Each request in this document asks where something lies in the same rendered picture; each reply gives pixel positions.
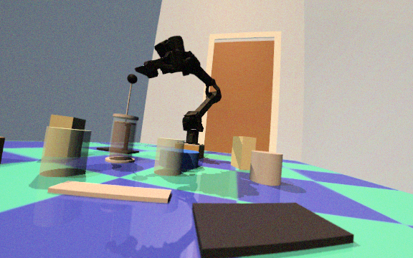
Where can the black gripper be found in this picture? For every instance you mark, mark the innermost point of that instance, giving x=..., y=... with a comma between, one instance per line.
x=172, y=62

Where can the french press coffee maker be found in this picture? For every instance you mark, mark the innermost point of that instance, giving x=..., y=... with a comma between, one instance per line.
x=123, y=132

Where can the beige flat bar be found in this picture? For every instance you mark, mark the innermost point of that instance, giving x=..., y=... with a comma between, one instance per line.
x=111, y=191

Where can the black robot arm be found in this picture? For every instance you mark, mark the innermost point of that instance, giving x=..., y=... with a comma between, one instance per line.
x=192, y=119

